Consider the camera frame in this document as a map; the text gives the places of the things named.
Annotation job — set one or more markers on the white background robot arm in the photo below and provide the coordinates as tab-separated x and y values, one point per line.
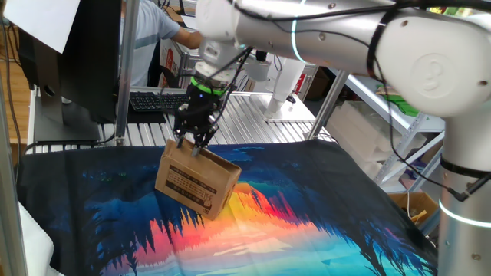
282	99

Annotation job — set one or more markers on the white paper sheet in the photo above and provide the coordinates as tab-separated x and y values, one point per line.
42	23

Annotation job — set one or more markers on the white cloth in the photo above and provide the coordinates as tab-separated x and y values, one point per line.
34	249

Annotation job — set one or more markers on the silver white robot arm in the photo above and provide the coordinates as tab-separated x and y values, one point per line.
345	34

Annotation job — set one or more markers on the black office chair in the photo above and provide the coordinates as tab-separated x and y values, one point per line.
167	78

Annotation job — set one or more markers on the white red printed carton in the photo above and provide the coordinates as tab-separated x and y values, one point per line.
169	57

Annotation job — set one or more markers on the grey metal shelf rack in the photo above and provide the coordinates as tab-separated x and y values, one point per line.
414	126

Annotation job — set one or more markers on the brown cardboard box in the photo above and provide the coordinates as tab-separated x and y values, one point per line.
192	184

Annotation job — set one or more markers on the person's bare forearm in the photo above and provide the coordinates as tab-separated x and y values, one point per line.
190	38

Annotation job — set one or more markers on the black monitor with grey stand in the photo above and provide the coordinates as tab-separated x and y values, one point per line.
88	65

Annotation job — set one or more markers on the person in blue shirt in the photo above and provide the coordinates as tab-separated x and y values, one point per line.
147	34

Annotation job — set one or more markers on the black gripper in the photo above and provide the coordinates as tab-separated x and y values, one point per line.
199	117

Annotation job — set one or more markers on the open cardboard box with clutter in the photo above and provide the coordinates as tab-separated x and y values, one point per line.
422	201

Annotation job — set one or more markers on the aluminium frame post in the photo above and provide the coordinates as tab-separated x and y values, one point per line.
126	76
9	230
328	107

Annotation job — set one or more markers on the black keyboard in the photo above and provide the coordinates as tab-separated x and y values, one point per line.
161	102

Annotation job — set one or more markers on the white foam blocks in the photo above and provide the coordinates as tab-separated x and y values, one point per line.
364	134

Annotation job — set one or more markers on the colourful sunset print tablecloth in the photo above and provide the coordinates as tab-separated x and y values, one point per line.
115	214

